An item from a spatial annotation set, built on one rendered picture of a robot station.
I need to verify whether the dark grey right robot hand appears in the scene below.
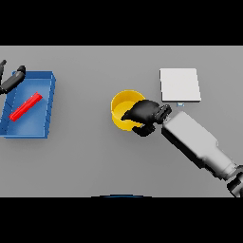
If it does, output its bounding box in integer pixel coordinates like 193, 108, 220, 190
121, 99, 173, 138

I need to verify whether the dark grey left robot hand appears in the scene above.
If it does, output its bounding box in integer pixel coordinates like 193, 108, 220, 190
0, 59, 27, 95

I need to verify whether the red beaker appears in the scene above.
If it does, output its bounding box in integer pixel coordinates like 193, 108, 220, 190
9, 91, 44, 122

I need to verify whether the pale square measuring scale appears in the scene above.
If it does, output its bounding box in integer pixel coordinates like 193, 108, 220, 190
159, 67, 202, 107

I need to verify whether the yellow bowl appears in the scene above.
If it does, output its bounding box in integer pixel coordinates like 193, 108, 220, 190
110, 89, 147, 132

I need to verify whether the blue tray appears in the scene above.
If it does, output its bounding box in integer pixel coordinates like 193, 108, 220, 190
0, 70, 57, 140

